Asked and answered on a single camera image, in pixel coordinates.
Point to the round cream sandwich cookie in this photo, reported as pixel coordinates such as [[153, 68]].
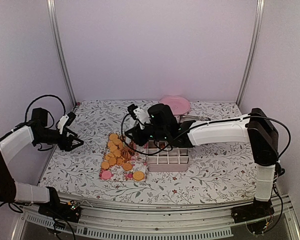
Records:
[[138, 175]]

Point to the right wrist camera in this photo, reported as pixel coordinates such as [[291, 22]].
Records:
[[138, 117]]

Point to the metal tin lid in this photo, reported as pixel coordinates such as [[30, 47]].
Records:
[[183, 118]]

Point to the floral cookie tray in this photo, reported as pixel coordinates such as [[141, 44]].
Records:
[[119, 162]]

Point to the pink round cookie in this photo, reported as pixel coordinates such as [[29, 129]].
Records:
[[106, 175]]

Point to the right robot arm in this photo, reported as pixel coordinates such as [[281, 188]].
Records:
[[159, 124]]

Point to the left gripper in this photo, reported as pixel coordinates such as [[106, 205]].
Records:
[[66, 146]]

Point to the floral tablecloth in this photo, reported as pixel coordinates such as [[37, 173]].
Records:
[[217, 172]]

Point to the front aluminium rail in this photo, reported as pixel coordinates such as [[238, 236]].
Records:
[[112, 220]]

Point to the pink plate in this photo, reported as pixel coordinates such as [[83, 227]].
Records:
[[179, 105]]

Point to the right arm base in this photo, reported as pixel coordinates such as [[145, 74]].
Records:
[[252, 211]]

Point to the metal tongs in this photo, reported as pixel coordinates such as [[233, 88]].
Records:
[[130, 145]]

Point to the aluminium post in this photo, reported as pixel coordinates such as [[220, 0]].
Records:
[[52, 13], [260, 5]]

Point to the right aluminium post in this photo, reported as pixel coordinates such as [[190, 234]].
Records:
[[260, 5]]

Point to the left aluminium post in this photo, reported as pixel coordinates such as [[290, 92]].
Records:
[[52, 13]]

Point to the compartment tin box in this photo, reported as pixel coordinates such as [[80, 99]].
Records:
[[171, 159]]

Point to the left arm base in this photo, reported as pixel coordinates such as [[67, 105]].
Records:
[[62, 211]]

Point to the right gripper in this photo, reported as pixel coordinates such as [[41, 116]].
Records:
[[137, 139]]

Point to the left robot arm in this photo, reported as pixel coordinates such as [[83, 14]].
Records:
[[34, 130]]

